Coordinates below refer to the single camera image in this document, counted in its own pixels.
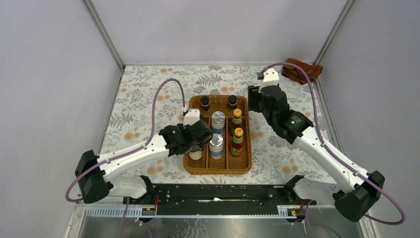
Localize black-cap spice jar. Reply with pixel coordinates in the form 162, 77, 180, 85
228, 95, 237, 112
200, 96, 210, 113

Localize silver-lid salt jar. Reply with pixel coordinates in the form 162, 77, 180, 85
211, 111, 226, 135
209, 133, 224, 160

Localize red sauce bottle yellow cap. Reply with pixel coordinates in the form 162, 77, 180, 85
230, 128, 244, 156

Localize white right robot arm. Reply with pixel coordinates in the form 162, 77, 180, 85
247, 85, 385, 222

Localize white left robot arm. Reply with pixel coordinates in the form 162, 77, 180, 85
75, 120, 212, 204

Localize brown folded cloth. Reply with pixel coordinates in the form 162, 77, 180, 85
281, 58, 323, 85

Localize floral table mat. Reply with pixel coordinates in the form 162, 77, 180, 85
101, 65, 332, 184

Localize brown wicker basket tray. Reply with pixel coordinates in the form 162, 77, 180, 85
183, 95, 252, 175

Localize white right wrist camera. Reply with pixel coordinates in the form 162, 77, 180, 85
257, 68, 279, 92

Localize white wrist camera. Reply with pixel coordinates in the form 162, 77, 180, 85
257, 68, 279, 92
183, 109, 201, 127

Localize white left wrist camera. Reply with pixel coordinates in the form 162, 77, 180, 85
183, 109, 201, 127

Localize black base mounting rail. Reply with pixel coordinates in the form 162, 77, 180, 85
122, 179, 309, 216

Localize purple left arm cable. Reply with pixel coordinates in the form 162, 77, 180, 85
65, 78, 188, 238

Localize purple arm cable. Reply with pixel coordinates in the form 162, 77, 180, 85
65, 78, 188, 238
256, 62, 406, 238

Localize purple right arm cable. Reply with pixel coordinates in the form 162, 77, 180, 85
256, 62, 406, 238

